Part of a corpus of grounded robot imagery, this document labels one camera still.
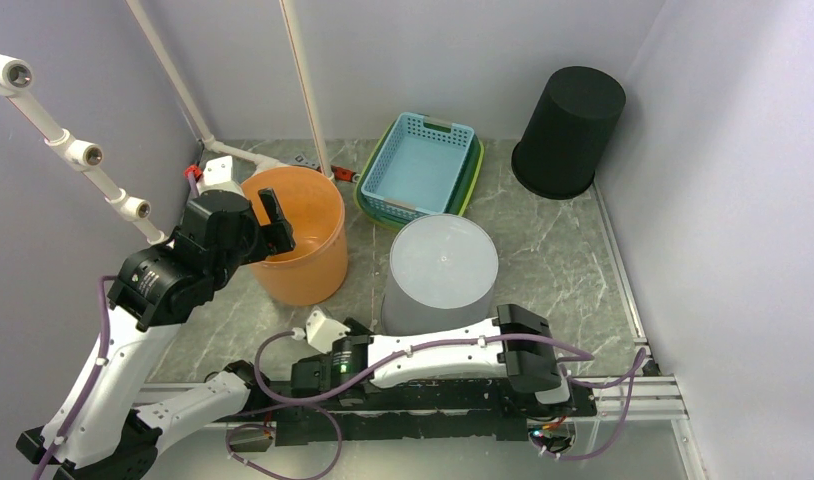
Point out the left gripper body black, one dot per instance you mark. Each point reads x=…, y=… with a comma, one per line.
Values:
x=253, y=247

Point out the orange plastic bucket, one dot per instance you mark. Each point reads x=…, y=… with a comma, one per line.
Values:
x=317, y=267

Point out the green plastic basket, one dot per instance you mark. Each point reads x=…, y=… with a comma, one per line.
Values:
x=461, y=197

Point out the light blue plastic basket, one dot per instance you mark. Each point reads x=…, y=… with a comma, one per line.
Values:
x=417, y=167

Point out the grey plastic bucket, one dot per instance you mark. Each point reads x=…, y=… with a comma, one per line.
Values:
x=442, y=271

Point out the black plastic bucket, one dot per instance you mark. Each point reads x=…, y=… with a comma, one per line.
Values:
x=568, y=132

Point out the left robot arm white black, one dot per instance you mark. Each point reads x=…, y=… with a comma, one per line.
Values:
x=99, y=432

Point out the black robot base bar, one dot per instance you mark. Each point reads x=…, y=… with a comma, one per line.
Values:
x=423, y=409

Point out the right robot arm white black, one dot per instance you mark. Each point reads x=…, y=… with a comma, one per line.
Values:
x=511, y=346

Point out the small red clip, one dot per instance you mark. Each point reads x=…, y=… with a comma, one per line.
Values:
x=345, y=174

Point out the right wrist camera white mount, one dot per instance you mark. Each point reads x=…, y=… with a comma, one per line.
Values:
x=322, y=330

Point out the white pvc pipe frame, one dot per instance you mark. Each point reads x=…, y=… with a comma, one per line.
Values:
x=16, y=80

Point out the aluminium rail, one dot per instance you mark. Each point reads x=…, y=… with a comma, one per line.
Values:
x=653, y=398

